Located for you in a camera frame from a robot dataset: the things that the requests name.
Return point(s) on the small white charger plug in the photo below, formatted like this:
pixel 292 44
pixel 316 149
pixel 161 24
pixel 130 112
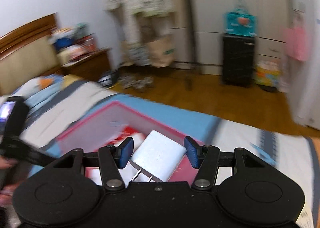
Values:
pixel 158 156

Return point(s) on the brown paper bag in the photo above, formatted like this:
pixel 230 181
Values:
pixel 161 51

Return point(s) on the white drawer cabinet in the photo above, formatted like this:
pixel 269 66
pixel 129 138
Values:
pixel 200 41

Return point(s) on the road pattern bed blanket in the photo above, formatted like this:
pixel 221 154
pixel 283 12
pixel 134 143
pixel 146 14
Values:
pixel 53 112

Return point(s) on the black suitcase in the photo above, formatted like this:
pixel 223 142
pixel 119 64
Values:
pixel 237 60

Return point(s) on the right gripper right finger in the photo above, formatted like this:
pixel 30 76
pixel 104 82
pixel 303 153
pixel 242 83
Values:
pixel 206 160

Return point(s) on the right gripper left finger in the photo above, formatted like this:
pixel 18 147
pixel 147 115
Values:
pixel 111 159

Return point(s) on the colourful gift bag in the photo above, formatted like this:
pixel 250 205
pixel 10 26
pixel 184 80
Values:
pixel 267 73

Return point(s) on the black clothes rack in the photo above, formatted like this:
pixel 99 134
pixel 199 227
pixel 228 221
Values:
pixel 194 64

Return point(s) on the cream TCL remote control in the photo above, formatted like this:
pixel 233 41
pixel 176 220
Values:
pixel 305 219

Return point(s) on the pink paper bag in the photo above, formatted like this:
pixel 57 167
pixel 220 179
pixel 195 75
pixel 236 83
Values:
pixel 296 43

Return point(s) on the pink storage box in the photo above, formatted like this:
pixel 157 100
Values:
pixel 94 130

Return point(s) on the teal toy board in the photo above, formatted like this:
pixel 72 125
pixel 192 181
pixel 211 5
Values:
pixel 241 24

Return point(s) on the wooden nightstand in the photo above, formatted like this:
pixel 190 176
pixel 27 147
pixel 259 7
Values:
pixel 91 67

